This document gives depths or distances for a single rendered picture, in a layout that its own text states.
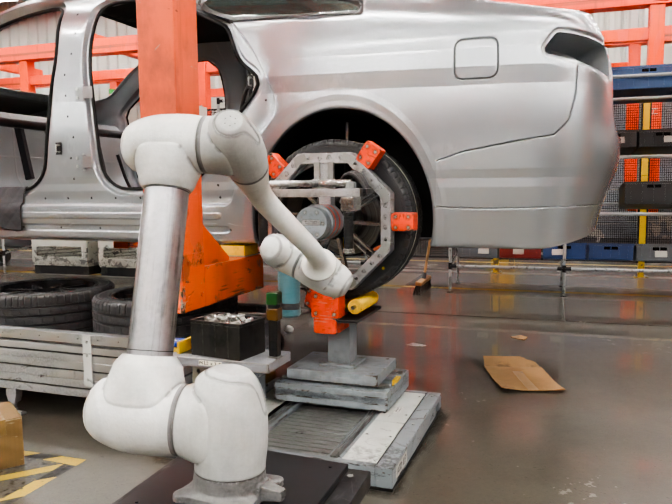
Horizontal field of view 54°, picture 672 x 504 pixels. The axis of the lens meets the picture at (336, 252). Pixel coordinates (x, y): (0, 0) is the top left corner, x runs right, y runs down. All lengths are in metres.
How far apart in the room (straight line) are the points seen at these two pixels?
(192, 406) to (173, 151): 0.55
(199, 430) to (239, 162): 0.58
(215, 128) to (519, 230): 1.46
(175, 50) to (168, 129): 1.02
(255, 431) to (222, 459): 0.09
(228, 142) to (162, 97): 1.09
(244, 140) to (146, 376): 0.55
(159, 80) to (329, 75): 0.70
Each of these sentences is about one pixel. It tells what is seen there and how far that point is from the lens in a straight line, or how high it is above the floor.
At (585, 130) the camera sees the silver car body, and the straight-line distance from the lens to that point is 2.64.
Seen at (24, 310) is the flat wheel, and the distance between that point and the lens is 3.33.
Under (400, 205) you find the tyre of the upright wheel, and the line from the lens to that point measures 2.59.
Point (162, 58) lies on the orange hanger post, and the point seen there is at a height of 1.45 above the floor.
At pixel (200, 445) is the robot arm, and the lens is 1.42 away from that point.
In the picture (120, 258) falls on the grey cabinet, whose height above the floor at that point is 0.21.
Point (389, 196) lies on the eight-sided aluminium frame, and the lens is 2.52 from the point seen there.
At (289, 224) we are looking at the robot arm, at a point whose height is 0.89.
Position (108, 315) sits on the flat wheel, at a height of 0.45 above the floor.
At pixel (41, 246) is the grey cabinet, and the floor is 0.33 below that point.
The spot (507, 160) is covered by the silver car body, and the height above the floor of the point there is 1.08.
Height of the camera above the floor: 0.98
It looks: 6 degrees down
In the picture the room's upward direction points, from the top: 1 degrees counter-clockwise
